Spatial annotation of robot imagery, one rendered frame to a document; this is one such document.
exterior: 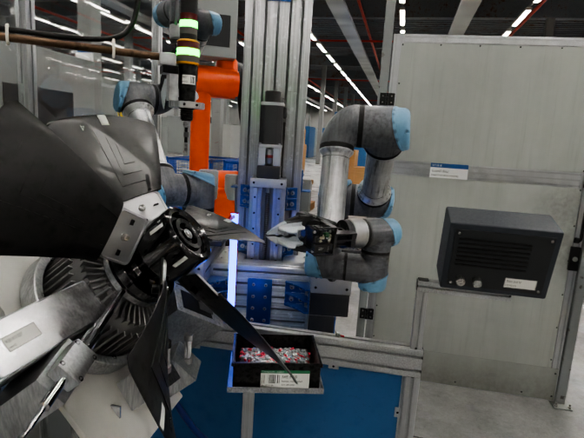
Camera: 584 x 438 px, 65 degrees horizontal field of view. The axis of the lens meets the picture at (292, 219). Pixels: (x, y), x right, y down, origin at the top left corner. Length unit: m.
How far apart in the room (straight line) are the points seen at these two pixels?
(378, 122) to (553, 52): 1.69
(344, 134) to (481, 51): 1.60
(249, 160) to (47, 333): 1.20
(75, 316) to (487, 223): 0.92
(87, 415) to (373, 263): 0.72
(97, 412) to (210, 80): 4.27
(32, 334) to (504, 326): 2.57
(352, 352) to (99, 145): 0.84
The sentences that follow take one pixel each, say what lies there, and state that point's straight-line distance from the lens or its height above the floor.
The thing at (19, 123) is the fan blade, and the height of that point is 1.40.
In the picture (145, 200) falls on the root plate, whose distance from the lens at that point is 0.94.
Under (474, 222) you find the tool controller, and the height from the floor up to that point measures 1.23.
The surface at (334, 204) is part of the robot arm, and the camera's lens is 1.22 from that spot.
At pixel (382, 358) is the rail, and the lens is 1.35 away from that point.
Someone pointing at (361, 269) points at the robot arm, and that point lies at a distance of 1.20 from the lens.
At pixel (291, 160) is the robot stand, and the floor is 1.32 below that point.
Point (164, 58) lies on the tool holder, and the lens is 0.94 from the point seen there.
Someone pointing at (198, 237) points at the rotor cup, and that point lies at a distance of 0.89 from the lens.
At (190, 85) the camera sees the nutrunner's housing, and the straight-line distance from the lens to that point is 0.94.
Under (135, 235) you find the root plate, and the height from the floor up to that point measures 1.22.
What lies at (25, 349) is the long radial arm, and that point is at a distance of 0.74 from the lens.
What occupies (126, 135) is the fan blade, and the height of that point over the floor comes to 1.39.
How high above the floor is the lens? 1.41
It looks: 10 degrees down
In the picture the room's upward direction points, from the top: 4 degrees clockwise
